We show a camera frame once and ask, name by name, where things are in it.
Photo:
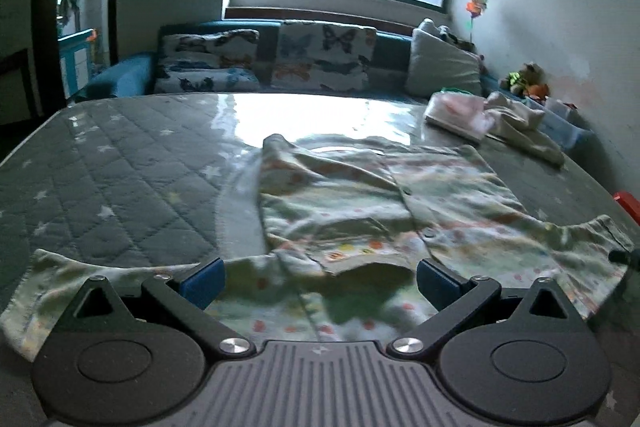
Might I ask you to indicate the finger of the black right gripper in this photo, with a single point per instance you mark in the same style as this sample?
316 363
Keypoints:
625 257

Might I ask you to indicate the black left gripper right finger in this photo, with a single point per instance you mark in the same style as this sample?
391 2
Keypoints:
511 356

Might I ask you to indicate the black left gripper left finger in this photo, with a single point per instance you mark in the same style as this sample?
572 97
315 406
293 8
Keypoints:
114 359

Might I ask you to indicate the patterned green baby garment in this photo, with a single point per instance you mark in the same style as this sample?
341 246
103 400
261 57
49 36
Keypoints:
342 228

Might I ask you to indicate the red object at table edge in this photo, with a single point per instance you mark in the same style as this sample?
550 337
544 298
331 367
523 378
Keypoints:
629 203

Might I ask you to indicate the clear plastic storage box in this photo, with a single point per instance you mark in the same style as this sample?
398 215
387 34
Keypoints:
569 136

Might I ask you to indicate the cream crumpled garment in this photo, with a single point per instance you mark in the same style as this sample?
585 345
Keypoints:
518 125

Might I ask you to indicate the grey quilted star table cover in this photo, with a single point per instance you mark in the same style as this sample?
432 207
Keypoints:
169 179

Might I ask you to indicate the plush toys pile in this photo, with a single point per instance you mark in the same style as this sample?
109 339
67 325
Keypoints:
526 83

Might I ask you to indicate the folded pink garment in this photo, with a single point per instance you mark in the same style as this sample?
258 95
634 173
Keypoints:
459 113

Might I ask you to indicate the green plastic bowl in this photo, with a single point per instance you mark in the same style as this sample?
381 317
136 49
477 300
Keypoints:
455 90

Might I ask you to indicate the plain white pillow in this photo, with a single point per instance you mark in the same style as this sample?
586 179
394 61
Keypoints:
435 64

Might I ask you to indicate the blue sofa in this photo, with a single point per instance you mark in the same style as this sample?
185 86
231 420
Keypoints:
139 74

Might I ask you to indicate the colourful paper pinwheel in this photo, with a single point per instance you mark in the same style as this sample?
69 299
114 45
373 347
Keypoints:
475 8

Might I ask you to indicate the blue cabinet beyond doorway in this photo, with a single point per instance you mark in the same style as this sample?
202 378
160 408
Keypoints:
75 52

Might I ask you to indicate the left butterfly pillow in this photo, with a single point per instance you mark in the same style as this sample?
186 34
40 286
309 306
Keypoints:
221 62

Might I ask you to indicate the middle butterfly cushion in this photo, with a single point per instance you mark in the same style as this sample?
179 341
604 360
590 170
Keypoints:
323 56

